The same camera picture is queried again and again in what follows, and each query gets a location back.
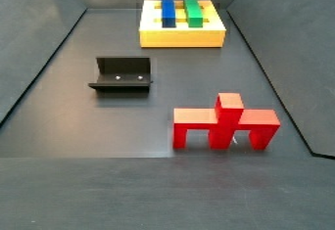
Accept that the yellow slotted board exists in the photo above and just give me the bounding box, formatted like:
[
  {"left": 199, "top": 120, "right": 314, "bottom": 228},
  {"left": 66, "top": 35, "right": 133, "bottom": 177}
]
[{"left": 139, "top": 0, "right": 227, "bottom": 48}]

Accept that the red three-legged block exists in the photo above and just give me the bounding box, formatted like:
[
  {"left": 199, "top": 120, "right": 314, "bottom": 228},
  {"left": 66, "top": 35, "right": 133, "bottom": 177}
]
[{"left": 173, "top": 93, "right": 281, "bottom": 151}]

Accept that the green long bar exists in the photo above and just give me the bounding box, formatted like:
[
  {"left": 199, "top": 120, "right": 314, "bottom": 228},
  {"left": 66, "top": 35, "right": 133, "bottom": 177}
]
[{"left": 183, "top": 0, "right": 203, "bottom": 28}]

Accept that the blue long bar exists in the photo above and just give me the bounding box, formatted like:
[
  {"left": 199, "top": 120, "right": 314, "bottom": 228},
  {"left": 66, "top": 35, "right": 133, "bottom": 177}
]
[{"left": 162, "top": 0, "right": 175, "bottom": 27}]

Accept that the black angle bracket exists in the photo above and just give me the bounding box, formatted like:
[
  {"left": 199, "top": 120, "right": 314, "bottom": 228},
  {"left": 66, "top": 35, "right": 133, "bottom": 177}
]
[{"left": 89, "top": 56, "right": 153, "bottom": 91}]

